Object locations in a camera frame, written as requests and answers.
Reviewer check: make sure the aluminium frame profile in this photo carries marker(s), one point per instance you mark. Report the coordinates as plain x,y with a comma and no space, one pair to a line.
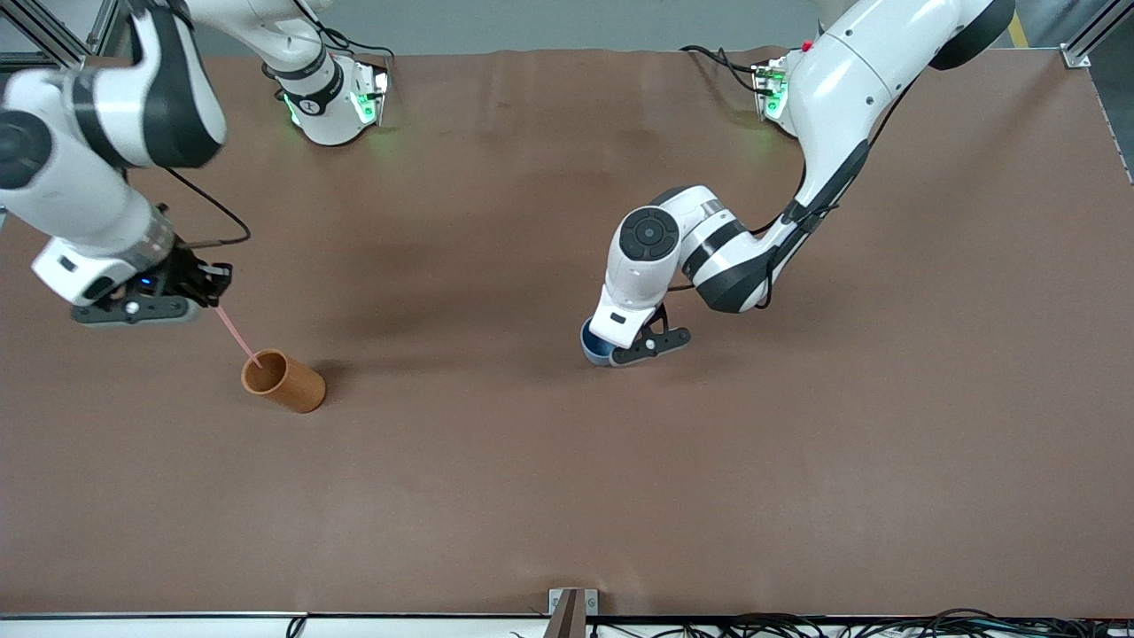
1094,35
53,35

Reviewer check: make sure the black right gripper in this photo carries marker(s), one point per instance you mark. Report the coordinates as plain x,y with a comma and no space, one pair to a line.
189,273

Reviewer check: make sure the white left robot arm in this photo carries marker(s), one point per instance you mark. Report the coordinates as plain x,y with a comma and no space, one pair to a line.
833,115

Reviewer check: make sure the pink straw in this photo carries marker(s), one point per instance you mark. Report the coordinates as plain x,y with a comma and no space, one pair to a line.
237,335

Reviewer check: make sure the blue cup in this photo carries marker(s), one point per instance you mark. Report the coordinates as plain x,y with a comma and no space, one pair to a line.
595,346

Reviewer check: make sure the left arm base control box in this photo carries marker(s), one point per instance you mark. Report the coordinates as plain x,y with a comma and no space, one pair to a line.
769,89

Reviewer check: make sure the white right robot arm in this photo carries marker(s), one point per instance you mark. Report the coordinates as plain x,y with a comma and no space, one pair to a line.
80,151

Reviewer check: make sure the metal table edge bracket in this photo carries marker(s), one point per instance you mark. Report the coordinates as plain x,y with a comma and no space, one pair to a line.
571,611

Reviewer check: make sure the right arm base control box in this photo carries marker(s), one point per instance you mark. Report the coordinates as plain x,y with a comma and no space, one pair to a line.
372,93

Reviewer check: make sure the orange cylindrical cup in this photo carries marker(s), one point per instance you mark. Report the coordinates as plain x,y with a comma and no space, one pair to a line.
285,385

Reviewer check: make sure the brown table cover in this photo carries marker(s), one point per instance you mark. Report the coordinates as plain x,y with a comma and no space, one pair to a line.
567,496

